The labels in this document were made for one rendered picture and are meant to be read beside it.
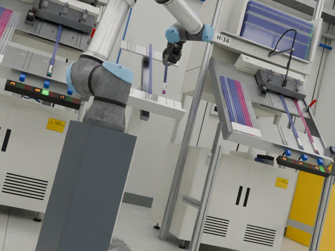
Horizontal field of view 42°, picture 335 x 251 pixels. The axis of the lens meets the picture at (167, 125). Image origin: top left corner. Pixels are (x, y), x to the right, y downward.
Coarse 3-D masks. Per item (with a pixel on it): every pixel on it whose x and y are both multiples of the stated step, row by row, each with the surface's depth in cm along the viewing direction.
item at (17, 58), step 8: (8, 48) 210; (16, 48) 212; (8, 56) 205; (16, 56) 208; (24, 56) 210; (32, 56) 213; (40, 56) 215; (8, 64) 201; (16, 64) 203; (24, 64) 206; (32, 64) 208; (40, 64) 211; (48, 64) 213; (56, 64) 216; (64, 64) 218; (40, 72) 206; (56, 72) 211; (64, 72) 214; (64, 80) 209
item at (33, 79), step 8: (0, 64) 195; (0, 72) 198; (8, 72) 198; (16, 72) 198; (24, 72) 199; (32, 72) 200; (16, 80) 201; (24, 80) 202; (32, 80) 202; (40, 80) 202; (48, 80) 202; (56, 80) 203; (40, 88) 205; (48, 88) 205; (56, 88) 206; (64, 88) 206; (72, 96) 209; (80, 96) 210
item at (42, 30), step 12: (0, 0) 238; (12, 0) 243; (24, 12) 239; (24, 24) 230; (36, 24) 235; (48, 24) 240; (36, 36) 234; (48, 36) 231; (60, 36) 235; (72, 36) 240; (84, 36) 246; (72, 48) 240; (84, 48) 237
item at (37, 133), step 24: (0, 96) 226; (0, 120) 226; (24, 120) 229; (48, 120) 233; (72, 120) 237; (0, 144) 226; (24, 144) 229; (48, 144) 233; (0, 168) 226; (24, 168) 229; (48, 168) 233; (0, 192) 226; (24, 192) 229; (48, 192) 233
